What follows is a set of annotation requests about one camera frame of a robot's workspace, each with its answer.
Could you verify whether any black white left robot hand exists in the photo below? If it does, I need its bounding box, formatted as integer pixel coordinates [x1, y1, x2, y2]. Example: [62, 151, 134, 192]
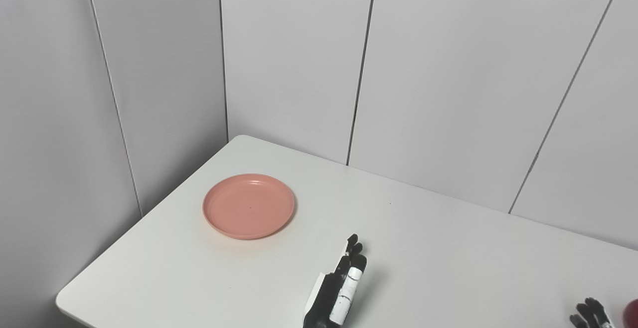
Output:
[303, 234, 368, 328]

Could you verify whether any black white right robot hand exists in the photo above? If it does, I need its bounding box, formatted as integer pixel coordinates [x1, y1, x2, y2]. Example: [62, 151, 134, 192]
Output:
[570, 298, 615, 328]

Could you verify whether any red apple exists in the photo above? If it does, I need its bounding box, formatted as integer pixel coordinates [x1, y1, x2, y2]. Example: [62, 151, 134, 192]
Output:
[623, 299, 638, 328]

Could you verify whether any pink round plate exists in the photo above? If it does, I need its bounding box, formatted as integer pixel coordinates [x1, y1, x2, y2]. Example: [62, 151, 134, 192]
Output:
[202, 173, 296, 240]

